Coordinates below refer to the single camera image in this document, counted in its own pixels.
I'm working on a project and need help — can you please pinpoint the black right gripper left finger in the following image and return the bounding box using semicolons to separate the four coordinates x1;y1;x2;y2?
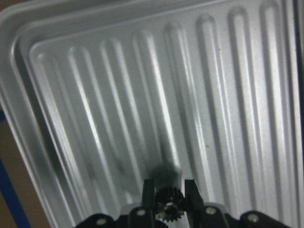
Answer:
142;179;156;228

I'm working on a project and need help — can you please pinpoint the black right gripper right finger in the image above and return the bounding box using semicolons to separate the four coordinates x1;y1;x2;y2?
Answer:
184;180;204;228

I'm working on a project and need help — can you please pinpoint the small black bearing gear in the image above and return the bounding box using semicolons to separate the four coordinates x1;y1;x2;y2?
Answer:
155;186;184;222

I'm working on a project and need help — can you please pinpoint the silver ribbed metal tray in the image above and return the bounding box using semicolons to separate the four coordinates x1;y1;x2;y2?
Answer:
0;0;304;228

